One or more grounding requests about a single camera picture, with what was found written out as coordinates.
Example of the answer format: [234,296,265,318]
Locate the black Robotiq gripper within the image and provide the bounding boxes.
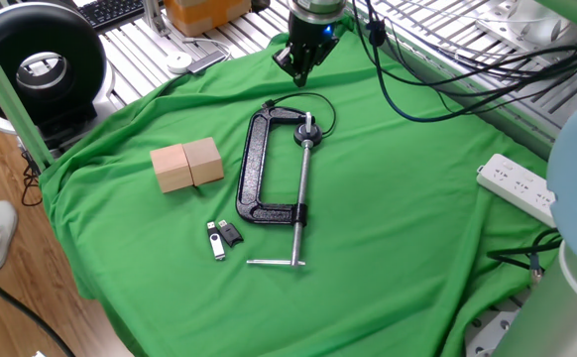
[272,12,342,89]

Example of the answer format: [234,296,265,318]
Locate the black C-clamp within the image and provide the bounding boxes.
[235,105,325,268]

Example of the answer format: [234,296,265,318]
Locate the short black USB dongle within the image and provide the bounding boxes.
[217,219,245,248]

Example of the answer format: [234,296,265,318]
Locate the black silver swivel USB drive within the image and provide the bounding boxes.
[205,220,227,262]

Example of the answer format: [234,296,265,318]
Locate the black fuzzy microphone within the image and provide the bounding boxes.
[365,19,388,49]

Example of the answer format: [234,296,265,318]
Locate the orange box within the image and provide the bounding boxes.
[163,0,253,37]

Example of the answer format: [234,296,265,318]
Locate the white round puck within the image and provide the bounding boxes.
[165,51,194,75]

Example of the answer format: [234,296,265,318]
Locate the light wooden block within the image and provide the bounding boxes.
[182,137,225,187]
[149,143,194,194]

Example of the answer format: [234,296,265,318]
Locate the silver perforated metal plate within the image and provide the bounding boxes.
[474,0,577,68]

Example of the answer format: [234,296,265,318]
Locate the black keyboard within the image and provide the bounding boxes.
[77,0,146,32]

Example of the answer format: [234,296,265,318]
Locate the white power strip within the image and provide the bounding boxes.
[476,153,558,229]

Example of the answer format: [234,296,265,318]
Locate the green cloth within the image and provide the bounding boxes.
[39,19,562,357]

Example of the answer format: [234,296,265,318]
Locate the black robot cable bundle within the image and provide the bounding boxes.
[349,0,577,124]

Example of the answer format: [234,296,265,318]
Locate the silver angle bracket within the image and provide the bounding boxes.
[142,0,172,37]

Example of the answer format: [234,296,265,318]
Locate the black round ring device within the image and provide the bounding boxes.
[0,2,116,150]

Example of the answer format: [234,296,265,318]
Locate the black arm base cable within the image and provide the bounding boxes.
[485,227,564,273]

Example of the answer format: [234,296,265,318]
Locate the green frame post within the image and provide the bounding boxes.
[0,19,56,173]

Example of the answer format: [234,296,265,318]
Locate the thin black cable loop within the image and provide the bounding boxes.
[19,148,45,208]

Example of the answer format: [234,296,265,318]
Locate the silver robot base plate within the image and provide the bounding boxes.
[464,307,521,357]

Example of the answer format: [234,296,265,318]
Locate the thick black floor cable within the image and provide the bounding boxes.
[0,260,76,357]

